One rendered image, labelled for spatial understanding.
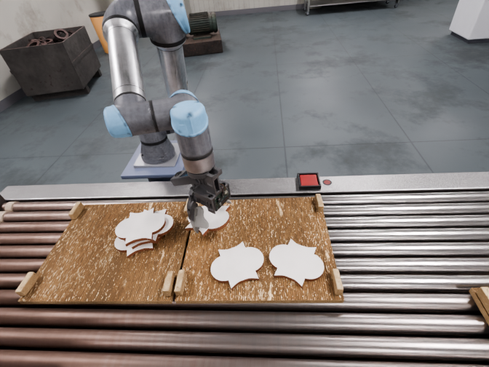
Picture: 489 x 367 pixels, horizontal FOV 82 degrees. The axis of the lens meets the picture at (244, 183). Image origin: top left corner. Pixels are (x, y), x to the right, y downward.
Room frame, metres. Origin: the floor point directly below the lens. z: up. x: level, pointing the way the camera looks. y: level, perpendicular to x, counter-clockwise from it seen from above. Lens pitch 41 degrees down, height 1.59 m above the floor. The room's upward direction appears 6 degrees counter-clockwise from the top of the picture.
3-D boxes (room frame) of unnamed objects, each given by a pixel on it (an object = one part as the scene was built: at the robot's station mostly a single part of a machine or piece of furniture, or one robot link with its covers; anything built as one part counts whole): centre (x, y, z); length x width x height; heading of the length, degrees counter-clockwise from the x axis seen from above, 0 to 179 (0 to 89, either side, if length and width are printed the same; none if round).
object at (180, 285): (0.38, 0.19, 0.95); 0.06 x 0.02 x 0.03; 174
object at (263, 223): (0.50, -0.02, 0.93); 0.41 x 0.35 x 0.02; 84
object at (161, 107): (0.64, 0.14, 1.29); 0.11 x 0.11 x 0.08; 12
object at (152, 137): (1.09, 0.36, 1.05); 0.13 x 0.12 x 0.14; 102
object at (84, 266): (0.54, 0.40, 0.93); 0.41 x 0.35 x 0.02; 84
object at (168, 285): (0.39, 0.22, 0.95); 0.06 x 0.02 x 0.03; 174
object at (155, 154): (1.09, 0.38, 0.93); 0.15 x 0.15 x 0.10
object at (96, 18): (6.70, 2.51, 0.36); 0.45 x 0.45 x 0.71
